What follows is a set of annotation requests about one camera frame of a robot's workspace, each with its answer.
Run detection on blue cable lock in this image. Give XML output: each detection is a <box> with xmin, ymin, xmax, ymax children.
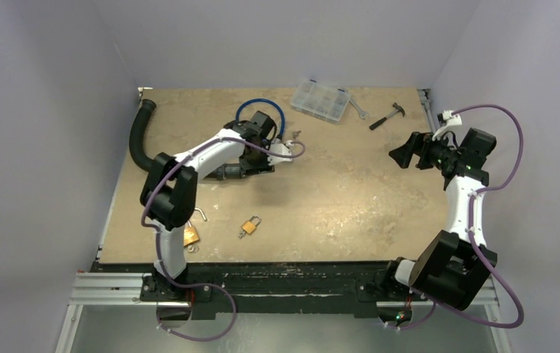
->
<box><xmin>235</xmin><ymin>98</ymin><xmax>286</xmax><ymax>140</ymax></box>

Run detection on cable lock keys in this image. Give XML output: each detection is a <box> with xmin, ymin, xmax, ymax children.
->
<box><xmin>291</xmin><ymin>130</ymin><xmax>302</xmax><ymax>140</ymax></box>

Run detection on small brass padlock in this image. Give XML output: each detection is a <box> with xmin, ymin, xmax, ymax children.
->
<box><xmin>238</xmin><ymin>215</ymin><xmax>261</xmax><ymax>239</ymax></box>

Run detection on black corrugated drain hose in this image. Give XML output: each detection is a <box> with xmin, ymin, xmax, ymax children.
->
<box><xmin>129</xmin><ymin>99</ymin><xmax>247</xmax><ymax>182</ymax></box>

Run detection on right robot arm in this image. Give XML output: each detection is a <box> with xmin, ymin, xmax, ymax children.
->
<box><xmin>380</xmin><ymin>128</ymin><xmax>497</xmax><ymax>310</ymax></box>

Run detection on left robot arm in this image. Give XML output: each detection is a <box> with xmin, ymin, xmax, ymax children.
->
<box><xmin>140</xmin><ymin>111</ymin><xmax>277</xmax><ymax>301</ymax></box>

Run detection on silver open-end wrench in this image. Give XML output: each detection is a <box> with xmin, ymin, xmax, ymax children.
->
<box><xmin>349</xmin><ymin>96</ymin><xmax>369</xmax><ymax>120</ymax></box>

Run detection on clear plastic organizer box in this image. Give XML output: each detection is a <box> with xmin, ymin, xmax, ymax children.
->
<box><xmin>290</xmin><ymin>79</ymin><xmax>351</xmax><ymax>124</ymax></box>

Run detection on large open brass padlock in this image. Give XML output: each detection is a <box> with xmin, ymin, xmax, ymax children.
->
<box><xmin>183</xmin><ymin>218</ymin><xmax>200</xmax><ymax>253</ymax></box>

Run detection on small black-handled hammer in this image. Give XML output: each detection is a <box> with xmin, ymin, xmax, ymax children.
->
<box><xmin>369</xmin><ymin>102</ymin><xmax>405</xmax><ymax>131</ymax></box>

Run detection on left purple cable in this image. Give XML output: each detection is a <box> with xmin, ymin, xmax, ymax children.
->
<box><xmin>141</xmin><ymin>136</ymin><xmax>307</xmax><ymax>342</ymax></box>

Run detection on purple cable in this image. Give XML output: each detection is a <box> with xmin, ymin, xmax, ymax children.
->
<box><xmin>141</xmin><ymin>136</ymin><xmax>307</xmax><ymax>342</ymax></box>
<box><xmin>384</xmin><ymin>103</ymin><xmax>525</xmax><ymax>332</ymax></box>

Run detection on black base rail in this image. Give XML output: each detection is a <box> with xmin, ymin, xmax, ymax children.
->
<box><xmin>139</xmin><ymin>260</ymin><xmax>429</xmax><ymax>320</ymax></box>

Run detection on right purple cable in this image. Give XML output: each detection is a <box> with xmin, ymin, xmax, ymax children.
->
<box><xmin>384</xmin><ymin>103</ymin><xmax>525</xmax><ymax>332</ymax></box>

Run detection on aluminium frame rail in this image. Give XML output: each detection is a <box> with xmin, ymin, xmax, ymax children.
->
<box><xmin>56</xmin><ymin>273</ymin><xmax>511</xmax><ymax>352</ymax></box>

